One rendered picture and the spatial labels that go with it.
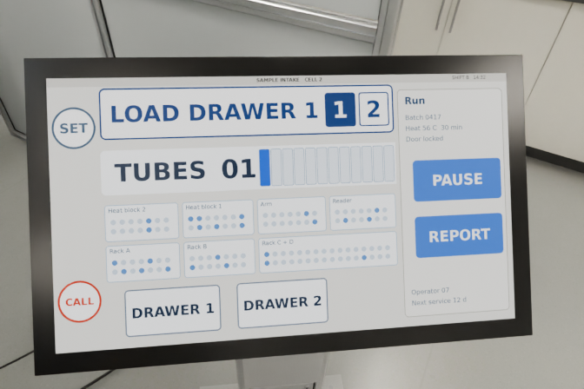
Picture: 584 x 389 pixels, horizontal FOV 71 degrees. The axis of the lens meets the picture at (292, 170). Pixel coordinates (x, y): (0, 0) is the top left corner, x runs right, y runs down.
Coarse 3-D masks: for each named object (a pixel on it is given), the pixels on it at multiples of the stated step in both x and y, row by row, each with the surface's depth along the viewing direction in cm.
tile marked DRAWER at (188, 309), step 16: (144, 288) 40; (160, 288) 41; (176, 288) 41; (192, 288) 41; (208, 288) 41; (128, 304) 40; (144, 304) 40; (160, 304) 40; (176, 304) 41; (192, 304) 41; (208, 304) 41; (128, 320) 40; (144, 320) 40; (160, 320) 40; (176, 320) 41; (192, 320) 41; (208, 320) 41; (128, 336) 40; (144, 336) 40
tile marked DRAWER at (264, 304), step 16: (240, 288) 41; (256, 288) 42; (272, 288) 42; (288, 288) 42; (304, 288) 42; (320, 288) 42; (240, 304) 41; (256, 304) 41; (272, 304) 42; (288, 304) 42; (304, 304) 42; (320, 304) 42; (240, 320) 41; (256, 320) 41; (272, 320) 42; (288, 320) 42; (304, 320) 42; (320, 320) 42
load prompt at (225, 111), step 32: (128, 96) 40; (160, 96) 41; (192, 96) 41; (224, 96) 41; (256, 96) 42; (288, 96) 42; (320, 96) 42; (352, 96) 43; (384, 96) 43; (128, 128) 40; (160, 128) 41; (192, 128) 41; (224, 128) 41; (256, 128) 42; (288, 128) 42; (320, 128) 42; (352, 128) 43; (384, 128) 43
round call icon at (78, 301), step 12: (60, 288) 40; (72, 288) 40; (84, 288) 40; (96, 288) 40; (60, 300) 40; (72, 300) 40; (84, 300) 40; (96, 300) 40; (60, 312) 40; (72, 312) 40; (84, 312) 40; (96, 312) 40; (60, 324) 40; (72, 324) 40
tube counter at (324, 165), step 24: (336, 144) 42; (360, 144) 43; (384, 144) 43; (240, 168) 41; (264, 168) 42; (288, 168) 42; (312, 168) 42; (336, 168) 42; (360, 168) 43; (384, 168) 43
